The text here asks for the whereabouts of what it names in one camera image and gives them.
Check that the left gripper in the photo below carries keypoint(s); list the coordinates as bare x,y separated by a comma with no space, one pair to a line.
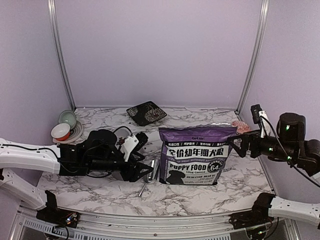
133,176

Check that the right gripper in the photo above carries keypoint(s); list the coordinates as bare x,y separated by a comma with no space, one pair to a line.
253,137

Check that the metal food scoop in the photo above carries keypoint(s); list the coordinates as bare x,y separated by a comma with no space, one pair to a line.
150,177

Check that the purple pet food bag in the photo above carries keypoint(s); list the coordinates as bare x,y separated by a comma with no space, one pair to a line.
194,155

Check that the grey double pet bowl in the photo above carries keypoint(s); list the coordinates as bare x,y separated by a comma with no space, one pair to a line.
124,132

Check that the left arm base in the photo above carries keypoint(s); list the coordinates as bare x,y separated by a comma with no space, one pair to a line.
63,218

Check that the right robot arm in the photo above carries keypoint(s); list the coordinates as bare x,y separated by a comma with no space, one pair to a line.
288,145

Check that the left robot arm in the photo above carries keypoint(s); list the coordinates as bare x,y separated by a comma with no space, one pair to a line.
96,157

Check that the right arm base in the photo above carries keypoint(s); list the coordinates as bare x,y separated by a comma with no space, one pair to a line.
248,219

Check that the brown pet food kibble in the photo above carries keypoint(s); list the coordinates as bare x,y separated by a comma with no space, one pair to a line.
120,141

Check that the red patterned small bowl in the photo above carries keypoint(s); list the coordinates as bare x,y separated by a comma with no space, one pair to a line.
241,127

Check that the black floral square plate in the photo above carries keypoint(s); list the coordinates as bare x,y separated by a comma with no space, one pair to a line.
146,113

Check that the grey round plate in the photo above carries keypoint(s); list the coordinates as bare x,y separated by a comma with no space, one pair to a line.
75,134

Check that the red and white bowl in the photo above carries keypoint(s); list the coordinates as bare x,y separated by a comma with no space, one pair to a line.
61,132

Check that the pale green ceramic bowl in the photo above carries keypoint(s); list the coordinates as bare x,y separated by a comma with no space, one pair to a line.
68,117

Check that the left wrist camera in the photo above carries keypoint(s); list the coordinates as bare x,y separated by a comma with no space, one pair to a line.
133,144

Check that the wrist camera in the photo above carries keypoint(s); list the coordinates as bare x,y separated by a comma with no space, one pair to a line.
133,144
260,117

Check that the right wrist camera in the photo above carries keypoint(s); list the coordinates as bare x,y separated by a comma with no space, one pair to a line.
260,117

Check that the front aluminium rail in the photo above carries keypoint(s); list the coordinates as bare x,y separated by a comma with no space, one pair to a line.
99,226

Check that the right aluminium frame post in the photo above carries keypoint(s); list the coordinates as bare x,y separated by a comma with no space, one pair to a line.
259,37

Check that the aluminium frame post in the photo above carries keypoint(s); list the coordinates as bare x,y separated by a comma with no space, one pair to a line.
259,37
53,18

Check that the left aluminium frame post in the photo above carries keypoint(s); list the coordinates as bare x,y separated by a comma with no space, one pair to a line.
53,18

